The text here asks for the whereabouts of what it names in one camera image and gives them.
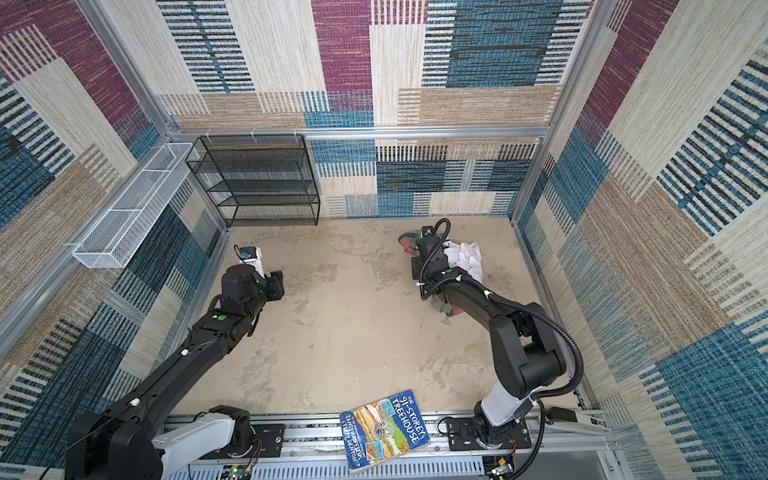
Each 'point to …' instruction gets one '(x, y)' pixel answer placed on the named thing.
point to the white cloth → (466, 256)
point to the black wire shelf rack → (258, 180)
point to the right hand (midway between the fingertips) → (426, 261)
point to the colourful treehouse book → (383, 431)
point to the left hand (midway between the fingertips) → (272, 269)
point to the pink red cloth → (406, 240)
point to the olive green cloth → (438, 305)
